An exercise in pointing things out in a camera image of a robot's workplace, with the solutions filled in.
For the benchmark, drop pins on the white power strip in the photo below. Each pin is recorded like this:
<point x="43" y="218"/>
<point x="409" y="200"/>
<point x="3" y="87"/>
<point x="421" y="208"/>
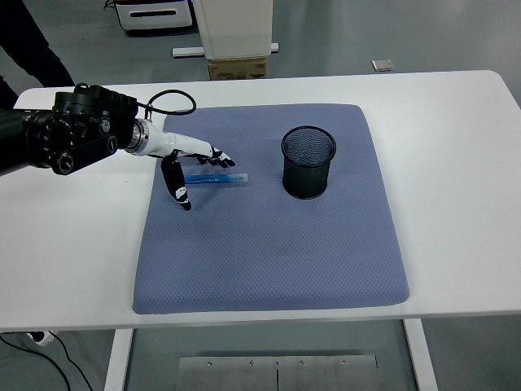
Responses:
<point x="42" y="338"/>

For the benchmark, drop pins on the black mesh pen holder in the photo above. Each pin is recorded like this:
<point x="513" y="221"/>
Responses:
<point x="305" y="179"/>

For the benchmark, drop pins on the person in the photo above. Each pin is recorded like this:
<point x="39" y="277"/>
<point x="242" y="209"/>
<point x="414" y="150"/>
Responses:
<point x="32" y="53"/>

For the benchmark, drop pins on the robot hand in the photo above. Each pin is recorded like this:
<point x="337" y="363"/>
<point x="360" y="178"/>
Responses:
<point x="179" y="142"/>

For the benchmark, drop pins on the white table leg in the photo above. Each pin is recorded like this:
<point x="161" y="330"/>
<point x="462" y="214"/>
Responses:
<point x="118" y="358"/>
<point x="419" y="354"/>

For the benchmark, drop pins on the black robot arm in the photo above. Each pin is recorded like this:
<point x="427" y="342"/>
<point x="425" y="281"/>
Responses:
<point x="81" y="122"/>

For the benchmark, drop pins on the white base bar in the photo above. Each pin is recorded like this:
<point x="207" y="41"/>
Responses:
<point x="187" y="51"/>

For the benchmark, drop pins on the blue-grey padded mat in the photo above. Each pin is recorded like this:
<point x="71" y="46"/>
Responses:
<point x="244" y="244"/>

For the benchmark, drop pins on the small grey floor plate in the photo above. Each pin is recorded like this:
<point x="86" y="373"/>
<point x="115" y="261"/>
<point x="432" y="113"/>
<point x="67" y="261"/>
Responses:
<point x="382" y="65"/>

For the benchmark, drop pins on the grey metal plate with screws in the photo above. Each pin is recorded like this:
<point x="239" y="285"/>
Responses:
<point x="228" y="374"/>

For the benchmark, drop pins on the white appliance with black slot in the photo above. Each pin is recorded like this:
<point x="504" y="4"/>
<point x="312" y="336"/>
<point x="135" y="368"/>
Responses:
<point x="154" y="24"/>

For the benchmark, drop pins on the cardboard box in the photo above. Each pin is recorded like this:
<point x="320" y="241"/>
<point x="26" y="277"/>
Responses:
<point x="236" y="70"/>

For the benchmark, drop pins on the blue marker pen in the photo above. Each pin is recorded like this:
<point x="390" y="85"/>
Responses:
<point x="220" y="178"/>

